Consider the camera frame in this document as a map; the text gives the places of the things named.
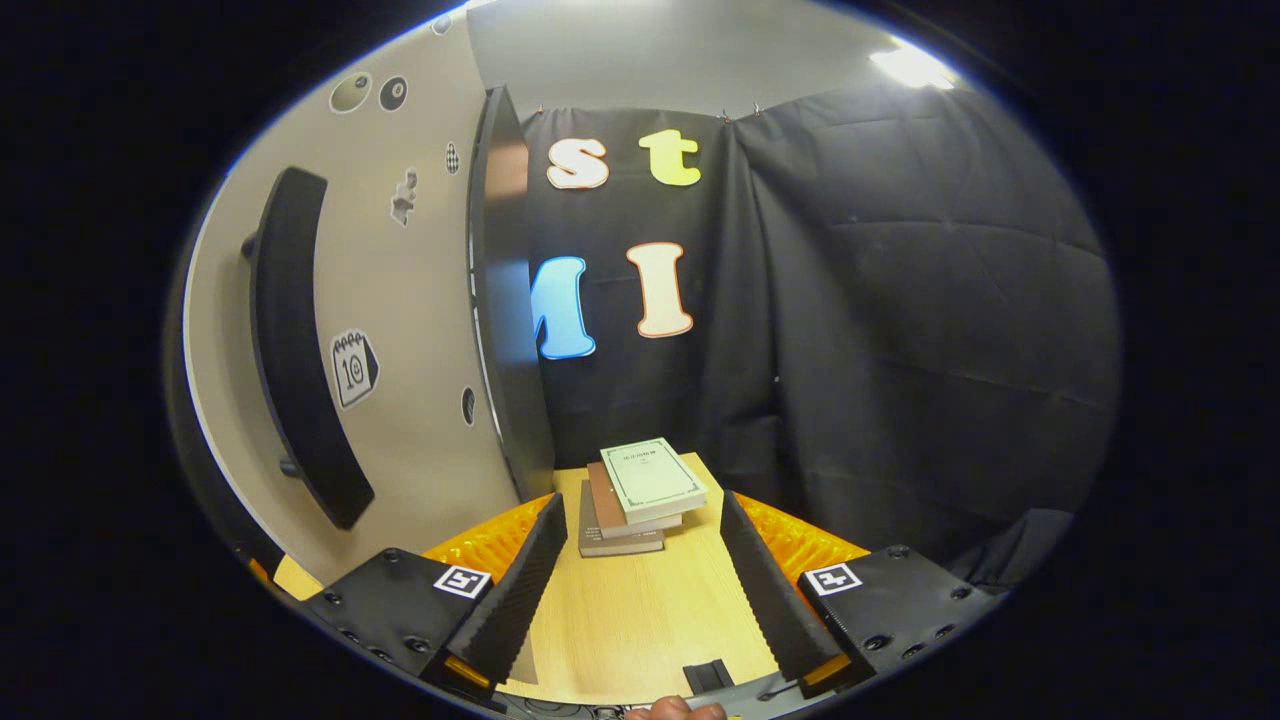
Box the green book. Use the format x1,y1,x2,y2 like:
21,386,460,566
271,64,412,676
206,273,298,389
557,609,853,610
600,437,708,526

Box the brown book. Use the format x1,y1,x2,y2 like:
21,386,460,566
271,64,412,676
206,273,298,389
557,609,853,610
587,462,684,539

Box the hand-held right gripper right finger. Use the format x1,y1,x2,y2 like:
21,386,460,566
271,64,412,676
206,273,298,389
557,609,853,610
720,490,1006,699

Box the beige cabinet door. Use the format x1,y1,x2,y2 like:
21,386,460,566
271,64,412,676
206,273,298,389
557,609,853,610
185,10,521,586

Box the ceiling light panel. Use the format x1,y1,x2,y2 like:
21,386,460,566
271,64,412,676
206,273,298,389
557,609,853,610
868,42,959,91

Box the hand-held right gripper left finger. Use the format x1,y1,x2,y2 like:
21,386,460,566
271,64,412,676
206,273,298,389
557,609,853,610
300,492,569,701

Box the black backdrop cloth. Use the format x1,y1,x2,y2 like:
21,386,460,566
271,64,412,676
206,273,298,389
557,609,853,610
520,85,1121,591

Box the grey book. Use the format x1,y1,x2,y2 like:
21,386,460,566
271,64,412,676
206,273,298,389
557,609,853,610
577,480,666,558

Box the black door handle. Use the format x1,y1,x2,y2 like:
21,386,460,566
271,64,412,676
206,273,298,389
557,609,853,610
243,167,376,531

